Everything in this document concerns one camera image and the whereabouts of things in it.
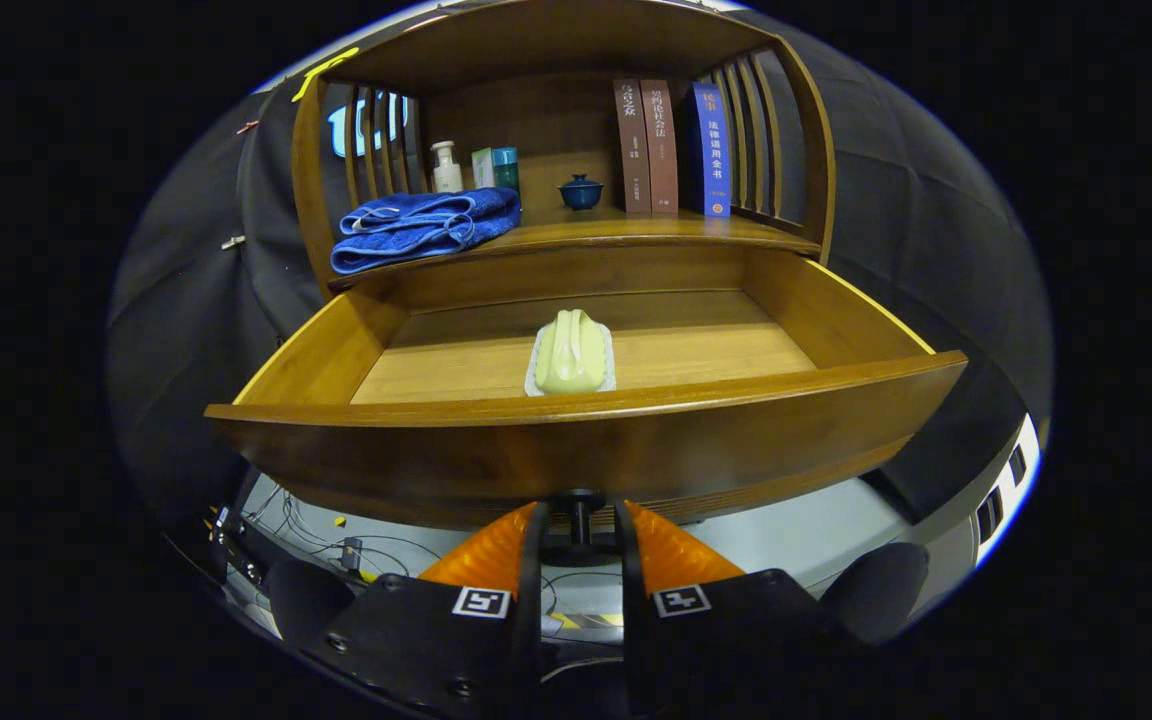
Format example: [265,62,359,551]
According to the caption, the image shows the white slotted appliance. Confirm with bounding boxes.
[971,415,1042,571]

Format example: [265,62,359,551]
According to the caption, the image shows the reddish brown book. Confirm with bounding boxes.
[640,79,680,216]

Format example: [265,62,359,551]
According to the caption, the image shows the wooden countertop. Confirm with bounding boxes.
[331,208,822,291]

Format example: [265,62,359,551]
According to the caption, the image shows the dark brown book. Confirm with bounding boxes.
[613,79,653,215]

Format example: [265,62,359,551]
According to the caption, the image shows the white pump bottle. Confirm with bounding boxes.
[430,140,464,195]

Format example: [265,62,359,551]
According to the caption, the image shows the wooden cabinet with slatted hutch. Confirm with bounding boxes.
[291,0,837,301]

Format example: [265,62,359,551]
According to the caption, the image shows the wooden drawer with black knob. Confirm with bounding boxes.
[204,245,969,571]

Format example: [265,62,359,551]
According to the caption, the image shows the blue book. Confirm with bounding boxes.
[681,82,732,219]

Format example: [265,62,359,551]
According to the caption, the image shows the folded blue towel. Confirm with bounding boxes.
[330,187,523,276]

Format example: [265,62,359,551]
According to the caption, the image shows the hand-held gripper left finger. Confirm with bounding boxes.
[301,500,547,720]

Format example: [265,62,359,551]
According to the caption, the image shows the dark blue lidded teacup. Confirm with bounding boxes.
[558,174,605,211]

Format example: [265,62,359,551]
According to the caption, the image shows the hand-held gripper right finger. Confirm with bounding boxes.
[614,500,877,720]

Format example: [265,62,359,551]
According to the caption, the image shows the green scrubbing brush white base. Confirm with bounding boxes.
[524,308,618,398]

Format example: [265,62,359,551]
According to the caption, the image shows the black power adapter with cable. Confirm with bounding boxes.
[246,490,447,583]

